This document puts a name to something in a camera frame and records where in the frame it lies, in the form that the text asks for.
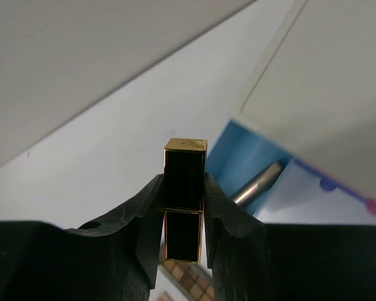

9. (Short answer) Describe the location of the white drawer cabinet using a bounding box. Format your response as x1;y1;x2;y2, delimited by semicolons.
232;1;376;200

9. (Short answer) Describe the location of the light blue drawer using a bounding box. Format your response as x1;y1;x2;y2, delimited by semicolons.
206;121;295;198

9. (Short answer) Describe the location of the black gold lipstick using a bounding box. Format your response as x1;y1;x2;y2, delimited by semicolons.
164;138;207;263

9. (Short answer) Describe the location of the purple-blue drawer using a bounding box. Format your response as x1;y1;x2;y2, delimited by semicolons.
254;159;376;225

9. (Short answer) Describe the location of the long brown eyeshadow palette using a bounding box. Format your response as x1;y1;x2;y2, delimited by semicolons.
159;260;216;300

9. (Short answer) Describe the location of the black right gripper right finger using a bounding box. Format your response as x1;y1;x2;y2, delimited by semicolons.
204;174;376;300

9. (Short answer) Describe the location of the rose gold lipstick tube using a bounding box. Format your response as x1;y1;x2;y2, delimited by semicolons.
231;161;283;207

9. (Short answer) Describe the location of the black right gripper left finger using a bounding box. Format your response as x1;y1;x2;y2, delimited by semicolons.
0;175;164;300

